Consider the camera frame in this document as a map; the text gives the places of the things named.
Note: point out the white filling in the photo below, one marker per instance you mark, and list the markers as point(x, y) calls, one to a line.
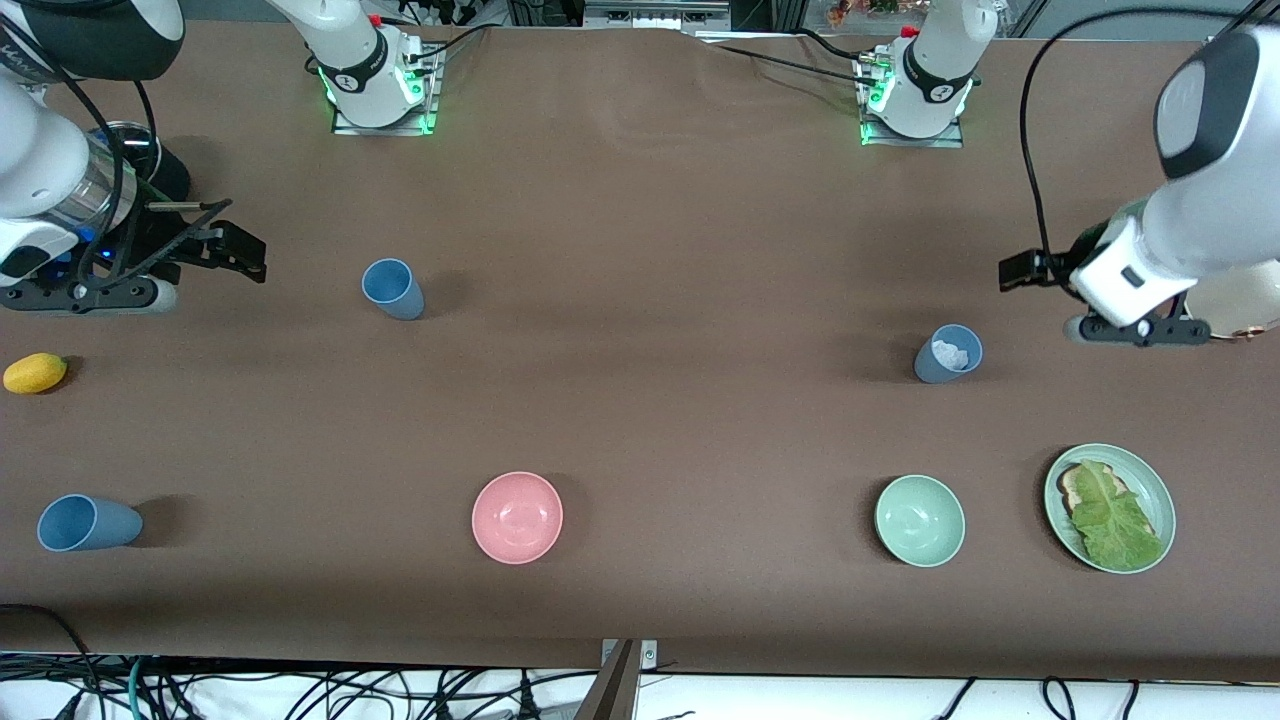
point(950, 354)

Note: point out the blue cup with white filling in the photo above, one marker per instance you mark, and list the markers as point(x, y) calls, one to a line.
point(930, 370)

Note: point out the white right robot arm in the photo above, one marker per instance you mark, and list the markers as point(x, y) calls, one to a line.
point(30, 165)

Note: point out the cream white appliance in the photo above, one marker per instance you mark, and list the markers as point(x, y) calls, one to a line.
point(1245, 305)

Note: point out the yellow lemon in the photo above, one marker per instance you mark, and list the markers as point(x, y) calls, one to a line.
point(35, 373)

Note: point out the glass lid blue knob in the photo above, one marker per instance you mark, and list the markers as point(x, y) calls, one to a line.
point(128, 138)

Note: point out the pale green plate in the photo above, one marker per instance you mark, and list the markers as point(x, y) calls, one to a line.
point(1150, 490)

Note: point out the toasted bread slice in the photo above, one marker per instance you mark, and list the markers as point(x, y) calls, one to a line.
point(1070, 490)

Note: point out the green lettuce leaf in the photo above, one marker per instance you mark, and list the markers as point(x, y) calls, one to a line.
point(1115, 525)

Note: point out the pale green bowl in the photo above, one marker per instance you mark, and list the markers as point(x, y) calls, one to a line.
point(920, 521)

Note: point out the blue cup lying sideways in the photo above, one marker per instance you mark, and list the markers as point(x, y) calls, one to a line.
point(110, 525)

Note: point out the pink bowl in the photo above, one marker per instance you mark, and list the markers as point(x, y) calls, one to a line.
point(517, 518)

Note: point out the grey background device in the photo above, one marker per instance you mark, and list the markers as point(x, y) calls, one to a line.
point(650, 15)

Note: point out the grey stand leg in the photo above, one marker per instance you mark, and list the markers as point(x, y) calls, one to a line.
point(610, 695)

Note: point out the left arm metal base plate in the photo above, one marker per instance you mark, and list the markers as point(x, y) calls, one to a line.
point(945, 140)

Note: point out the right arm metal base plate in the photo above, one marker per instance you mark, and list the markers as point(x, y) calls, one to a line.
point(430, 115)

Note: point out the metal table edge bracket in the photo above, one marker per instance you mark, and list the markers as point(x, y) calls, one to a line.
point(648, 655)

